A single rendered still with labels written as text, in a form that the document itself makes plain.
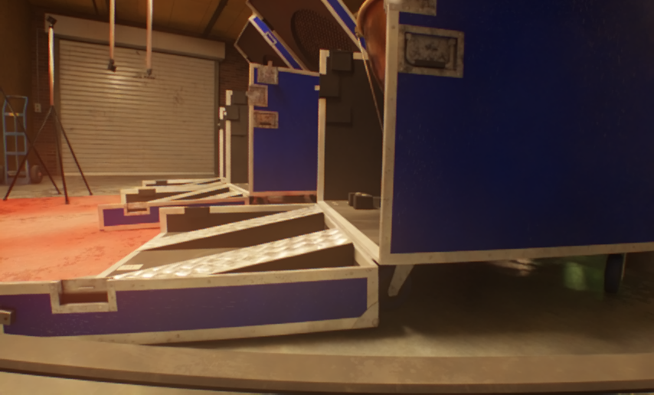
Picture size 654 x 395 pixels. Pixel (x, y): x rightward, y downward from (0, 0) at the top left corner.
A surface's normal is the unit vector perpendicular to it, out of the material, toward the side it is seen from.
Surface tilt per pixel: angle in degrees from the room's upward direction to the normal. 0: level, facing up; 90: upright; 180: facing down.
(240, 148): 90
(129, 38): 90
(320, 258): 90
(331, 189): 90
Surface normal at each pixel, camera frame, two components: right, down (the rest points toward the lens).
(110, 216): 0.44, 0.09
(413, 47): 0.17, 0.10
